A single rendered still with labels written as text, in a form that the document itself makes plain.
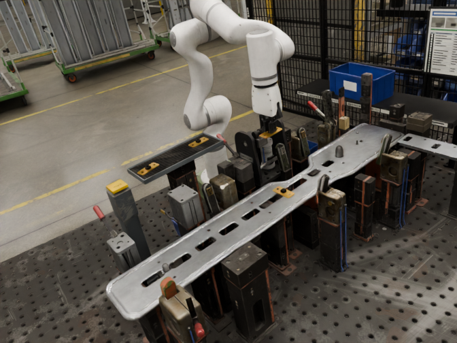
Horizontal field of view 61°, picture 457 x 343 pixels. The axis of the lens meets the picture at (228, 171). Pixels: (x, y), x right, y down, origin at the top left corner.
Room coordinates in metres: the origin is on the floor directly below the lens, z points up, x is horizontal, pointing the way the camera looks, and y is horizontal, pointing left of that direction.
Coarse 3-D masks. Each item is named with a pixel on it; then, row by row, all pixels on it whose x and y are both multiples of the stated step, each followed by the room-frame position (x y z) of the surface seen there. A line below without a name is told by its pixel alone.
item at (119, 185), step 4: (120, 180) 1.23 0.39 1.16; (112, 184) 1.21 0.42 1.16; (116, 184) 1.21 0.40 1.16; (120, 184) 1.20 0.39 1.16; (124, 184) 1.20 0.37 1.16; (108, 188) 1.19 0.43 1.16; (112, 188) 1.19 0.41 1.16; (116, 188) 1.18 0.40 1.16; (120, 188) 1.18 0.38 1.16; (124, 188) 1.19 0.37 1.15; (112, 192) 1.16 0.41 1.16; (116, 192) 1.17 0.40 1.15
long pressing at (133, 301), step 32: (384, 128) 1.58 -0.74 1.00; (320, 160) 1.39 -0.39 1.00; (352, 160) 1.35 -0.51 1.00; (256, 192) 1.24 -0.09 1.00; (224, 224) 1.08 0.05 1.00; (256, 224) 1.05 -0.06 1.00; (160, 256) 0.97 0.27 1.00; (192, 256) 0.95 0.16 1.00; (224, 256) 0.92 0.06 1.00; (128, 288) 0.86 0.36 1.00; (128, 320) 0.75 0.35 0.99
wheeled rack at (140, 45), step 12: (144, 0) 8.09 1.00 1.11; (48, 24) 7.31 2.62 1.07; (144, 36) 8.72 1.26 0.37; (120, 48) 8.33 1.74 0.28; (132, 48) 7.97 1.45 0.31; (144, 48) 7.95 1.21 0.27; (156, 48) 8.06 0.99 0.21; (60, 60) 7.31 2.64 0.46; (96, 60) 7.64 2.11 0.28; (108, 60) 7.63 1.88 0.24; (72, 72) 7.41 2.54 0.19
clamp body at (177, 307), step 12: (180, 288) 0.76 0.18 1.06; (168, 300) 0.73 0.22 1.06; (180, 300) 0.72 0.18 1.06; (192, 300) 0.71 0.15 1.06; (168, 312) 0.70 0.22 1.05; (180, 312) 0.68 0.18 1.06; (192, 312) 0.72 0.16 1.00; (168, 324) 0.73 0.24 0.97; (180, 324) 0.66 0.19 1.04; (192, 324) 0.67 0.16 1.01; (204, 324) 0.69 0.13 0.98; (180, 336) 0.67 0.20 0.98; (192, 336) 0.66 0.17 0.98; (204, 336) 0.69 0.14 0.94
